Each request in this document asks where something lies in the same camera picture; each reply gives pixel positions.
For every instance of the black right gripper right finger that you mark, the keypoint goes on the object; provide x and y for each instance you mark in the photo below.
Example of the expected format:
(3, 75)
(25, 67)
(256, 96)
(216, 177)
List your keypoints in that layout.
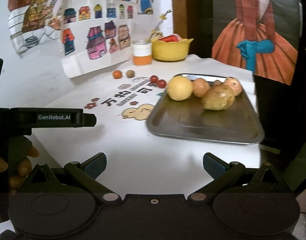
(234, 177)

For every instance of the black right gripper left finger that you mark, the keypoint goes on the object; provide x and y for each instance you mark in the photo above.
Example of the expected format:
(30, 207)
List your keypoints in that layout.
(75, 182)

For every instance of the stainless steel tray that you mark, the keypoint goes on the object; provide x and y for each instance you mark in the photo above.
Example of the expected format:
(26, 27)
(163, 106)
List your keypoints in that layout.
(188, 120)

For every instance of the brown green mango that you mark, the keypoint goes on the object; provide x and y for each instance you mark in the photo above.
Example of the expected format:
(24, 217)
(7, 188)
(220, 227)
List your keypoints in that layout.
(218, 98)

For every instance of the striped tan melon fruit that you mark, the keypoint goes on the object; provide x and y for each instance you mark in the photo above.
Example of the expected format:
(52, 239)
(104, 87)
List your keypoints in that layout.
(234, 85)

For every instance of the orange peach fruit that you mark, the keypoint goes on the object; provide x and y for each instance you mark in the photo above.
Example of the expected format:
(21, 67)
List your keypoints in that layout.
(200, 87)

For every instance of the large yellow round fruit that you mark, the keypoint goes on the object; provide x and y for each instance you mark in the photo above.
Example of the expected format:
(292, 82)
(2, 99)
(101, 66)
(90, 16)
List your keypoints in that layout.
(179, 88)

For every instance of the gloved left hand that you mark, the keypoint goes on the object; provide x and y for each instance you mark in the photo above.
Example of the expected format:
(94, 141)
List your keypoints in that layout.
(15, 164)

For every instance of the white cartoon print tablecloth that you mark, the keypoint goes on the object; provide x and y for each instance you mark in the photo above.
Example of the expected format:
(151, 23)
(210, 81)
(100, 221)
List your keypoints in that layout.
(137, 160)

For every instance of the cartoon children drawing poster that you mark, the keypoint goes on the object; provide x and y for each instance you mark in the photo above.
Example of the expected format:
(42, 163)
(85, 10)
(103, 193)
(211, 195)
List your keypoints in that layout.
(34, 22)

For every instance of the small brown longan fruit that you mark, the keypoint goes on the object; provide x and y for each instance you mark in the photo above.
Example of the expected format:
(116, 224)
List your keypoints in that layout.
(130, 73)

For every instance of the red cherry tomato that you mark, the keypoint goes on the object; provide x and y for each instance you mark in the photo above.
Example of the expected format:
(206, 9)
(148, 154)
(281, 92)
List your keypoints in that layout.
(161, 84)
(153, 79)

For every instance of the colourful houses drawing paper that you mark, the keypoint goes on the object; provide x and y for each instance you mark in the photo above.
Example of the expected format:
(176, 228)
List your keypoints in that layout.
(96, 34)

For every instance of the yellow plastic bowl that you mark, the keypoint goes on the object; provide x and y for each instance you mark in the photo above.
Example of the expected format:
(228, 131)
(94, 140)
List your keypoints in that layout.
(171, 51)

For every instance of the orange and white cup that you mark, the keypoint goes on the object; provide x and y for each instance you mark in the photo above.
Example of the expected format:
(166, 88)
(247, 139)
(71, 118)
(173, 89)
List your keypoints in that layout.
(142, 52)

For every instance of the red item in bowl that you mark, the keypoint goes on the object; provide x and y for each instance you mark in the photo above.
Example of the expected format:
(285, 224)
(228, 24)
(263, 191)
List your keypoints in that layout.
(171, 38)

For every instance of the girl in orange dress painting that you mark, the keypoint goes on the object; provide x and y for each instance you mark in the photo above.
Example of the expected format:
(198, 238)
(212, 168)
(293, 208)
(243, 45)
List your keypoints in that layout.
(250, 41)

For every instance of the yellow flower twig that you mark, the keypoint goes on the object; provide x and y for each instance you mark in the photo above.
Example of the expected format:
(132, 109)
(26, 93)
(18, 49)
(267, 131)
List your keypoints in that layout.
(156, 32)

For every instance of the small orange tangerine by wall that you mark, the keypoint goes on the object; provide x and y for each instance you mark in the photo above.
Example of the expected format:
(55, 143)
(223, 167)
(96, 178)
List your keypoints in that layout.
(117, 74)

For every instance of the brown wooden door frame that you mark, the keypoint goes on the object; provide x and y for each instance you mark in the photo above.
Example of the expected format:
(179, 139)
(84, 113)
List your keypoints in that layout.
(180, 17)

